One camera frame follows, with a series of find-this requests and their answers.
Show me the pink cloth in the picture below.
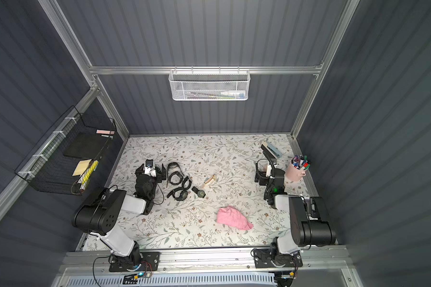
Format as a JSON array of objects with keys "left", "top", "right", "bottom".
[{"left": 216, "top": 206, "right": 253, "bottom": 231}]

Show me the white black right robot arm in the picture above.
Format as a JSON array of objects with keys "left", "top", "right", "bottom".
[{"left": 254, "top": 151, "right": 336, "bottom": 267}]

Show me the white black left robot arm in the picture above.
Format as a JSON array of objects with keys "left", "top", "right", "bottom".
[{"left": 72, "top": 160, "right": 167, "bottom": 273}]

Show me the black watch lower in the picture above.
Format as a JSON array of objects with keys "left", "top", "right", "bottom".
[{"left": 166, "top": 177, "right": 192, "bottom": 202}]

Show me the green dial watch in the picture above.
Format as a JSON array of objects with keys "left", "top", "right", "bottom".
[{"left": 192, "top": 187, "right": 206, "bottom": 199}]

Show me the pink pen cup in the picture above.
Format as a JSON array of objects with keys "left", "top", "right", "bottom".
[{"left": 285, "top": 161, "right": 306, "bottom": 182}]

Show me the coloured markers bunch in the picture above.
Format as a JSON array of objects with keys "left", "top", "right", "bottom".
[{"left": 291, "top": 155, "right": 311, "bottom": 171}]

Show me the yellow sticky note pad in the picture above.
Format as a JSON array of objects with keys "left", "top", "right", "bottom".
[{"left": 73, "top": 159, "right": 92, "bottom": 177}]

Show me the black notebook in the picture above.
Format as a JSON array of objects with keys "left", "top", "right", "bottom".
[{"left": 62, "top": 133, "right": 111, "bottom": 160}]

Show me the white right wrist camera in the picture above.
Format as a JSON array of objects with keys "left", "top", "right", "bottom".
[{"left": 265, "top": 164, "right": 272, "bottom": 178}]

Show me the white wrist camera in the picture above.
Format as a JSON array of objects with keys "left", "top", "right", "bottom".
[
  {"left": 265, "top": 164, "right": 272, "bottom": 178},
  {"left": 144, "top": 159, "right": 156, "bottom": 177}
]

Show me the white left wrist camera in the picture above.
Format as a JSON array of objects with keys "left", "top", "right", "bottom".
[{"left": 144, "top": 159, "right": 156, "bottom": 177}]

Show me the beige strap watch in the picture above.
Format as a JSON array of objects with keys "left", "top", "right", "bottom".
[{"left": 202, "top": 174, "right": 216, "bottom": 188}]

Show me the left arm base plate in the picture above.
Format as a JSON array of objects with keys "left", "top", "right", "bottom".
[{"left": 109, "top": 252, "right": 160, "bottom": 273}]

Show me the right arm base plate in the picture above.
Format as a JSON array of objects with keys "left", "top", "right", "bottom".
[{"left": 250, "top": 248, "right": 303, "bottom": 269}]

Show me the black wire basket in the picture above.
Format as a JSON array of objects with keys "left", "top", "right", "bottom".
[{"left": 15, "top": 108, "right": 117, "bottom": 196}]

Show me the white wire basket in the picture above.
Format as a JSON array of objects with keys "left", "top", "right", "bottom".
[{"left": 168, "top": 70, "right": 251, "bottom": 101}]

